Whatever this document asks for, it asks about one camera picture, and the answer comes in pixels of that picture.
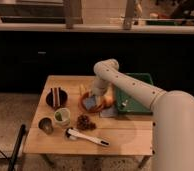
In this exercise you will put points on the dark metal cup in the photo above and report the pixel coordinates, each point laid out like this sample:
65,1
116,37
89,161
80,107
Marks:
45,124

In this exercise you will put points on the white mug with green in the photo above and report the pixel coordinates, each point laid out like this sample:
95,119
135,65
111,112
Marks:
62,116

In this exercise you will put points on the metal spoon in tray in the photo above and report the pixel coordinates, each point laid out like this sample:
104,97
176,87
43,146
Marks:
124,103

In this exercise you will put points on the white black-tipped brush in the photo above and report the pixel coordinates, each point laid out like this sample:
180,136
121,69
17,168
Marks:
74,134

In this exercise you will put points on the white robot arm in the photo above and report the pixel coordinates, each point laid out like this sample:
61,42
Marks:
173,116

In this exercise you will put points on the orange fruit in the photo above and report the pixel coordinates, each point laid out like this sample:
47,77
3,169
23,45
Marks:
109,101

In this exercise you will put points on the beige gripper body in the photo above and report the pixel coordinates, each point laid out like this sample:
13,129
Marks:
98,99

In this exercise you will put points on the black bowl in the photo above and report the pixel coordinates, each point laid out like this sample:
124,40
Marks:
63,98

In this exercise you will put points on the bunch of dark grapes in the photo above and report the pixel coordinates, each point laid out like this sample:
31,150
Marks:
84,123

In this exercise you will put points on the wooden table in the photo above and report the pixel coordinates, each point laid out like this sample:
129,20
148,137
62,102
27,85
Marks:
127,135

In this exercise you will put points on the blue sponge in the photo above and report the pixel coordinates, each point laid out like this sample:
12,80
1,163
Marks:
89,103

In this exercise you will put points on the black chair frame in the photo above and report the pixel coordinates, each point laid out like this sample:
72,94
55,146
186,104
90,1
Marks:
17,145

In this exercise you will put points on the yellow banana piece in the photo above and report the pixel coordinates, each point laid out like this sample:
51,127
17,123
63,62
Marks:
82,89

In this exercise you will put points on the green plastic tray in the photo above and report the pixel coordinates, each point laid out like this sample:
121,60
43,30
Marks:
133,107

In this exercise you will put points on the brown striped block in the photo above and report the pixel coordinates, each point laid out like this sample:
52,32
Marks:
56,97

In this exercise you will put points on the red bowl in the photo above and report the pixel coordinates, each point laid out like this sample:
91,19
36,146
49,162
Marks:
94,110

